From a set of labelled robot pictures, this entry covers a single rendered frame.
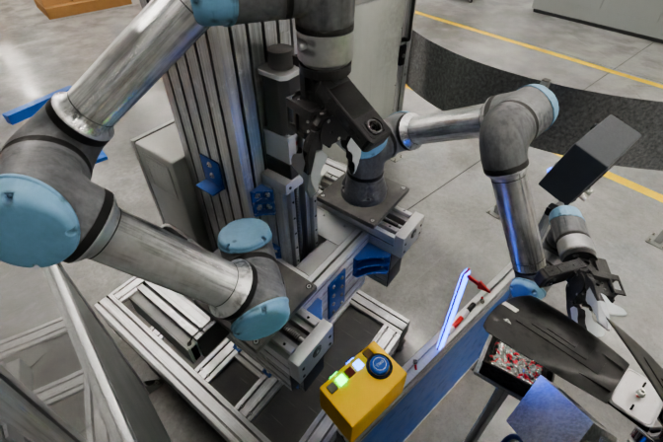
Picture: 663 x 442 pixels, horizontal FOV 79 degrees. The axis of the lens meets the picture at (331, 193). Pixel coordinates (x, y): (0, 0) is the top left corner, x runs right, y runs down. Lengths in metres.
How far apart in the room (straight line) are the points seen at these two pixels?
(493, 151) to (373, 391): 0.56
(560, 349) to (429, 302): 1.49
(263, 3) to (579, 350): 0.80
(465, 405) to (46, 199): 1.88
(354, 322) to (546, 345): 1.20
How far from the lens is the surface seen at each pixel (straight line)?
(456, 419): 2.09
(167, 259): 0.69
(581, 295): 1.02
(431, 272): 2.48
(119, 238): 0.66
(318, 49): 0.52
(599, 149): 1.39
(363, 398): 0.89
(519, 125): 0.94
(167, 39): 0.63
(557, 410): 1.04
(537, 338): 0.91
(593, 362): 0.93
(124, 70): 0.65
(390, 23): 2.67
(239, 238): 0.88
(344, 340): 1.93
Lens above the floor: 1.90
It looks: 41 degrees down
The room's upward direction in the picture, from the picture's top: straight up
